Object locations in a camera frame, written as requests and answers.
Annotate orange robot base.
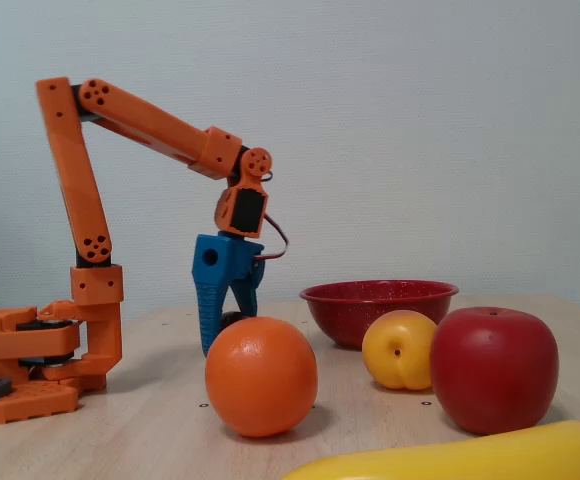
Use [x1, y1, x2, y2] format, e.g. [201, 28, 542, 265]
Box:
[0, 289, 82, 425]

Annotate red white servo cable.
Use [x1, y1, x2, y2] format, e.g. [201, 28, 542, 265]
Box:
[253, 169, 290, 261]

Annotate yellow banana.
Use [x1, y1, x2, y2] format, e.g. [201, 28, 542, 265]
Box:
[279, 419, 580, 480]

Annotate red apple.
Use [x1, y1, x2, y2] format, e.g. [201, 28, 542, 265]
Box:
[429, 306, 560, 436]

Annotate orange fruit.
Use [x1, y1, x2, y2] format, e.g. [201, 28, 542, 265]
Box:
[204, 316, 319, 439]

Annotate dark purple plum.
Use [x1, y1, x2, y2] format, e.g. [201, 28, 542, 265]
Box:
[219, 310, 250, 331]

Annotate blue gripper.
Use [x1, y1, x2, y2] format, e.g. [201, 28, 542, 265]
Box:
[192, 233, 265, 357]

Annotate red speckled bowl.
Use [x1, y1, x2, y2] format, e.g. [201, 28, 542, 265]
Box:
[299, 279, 460, 351]

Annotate yellow orange peach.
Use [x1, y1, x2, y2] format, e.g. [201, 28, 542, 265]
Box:
[361, 309, 439, 392]

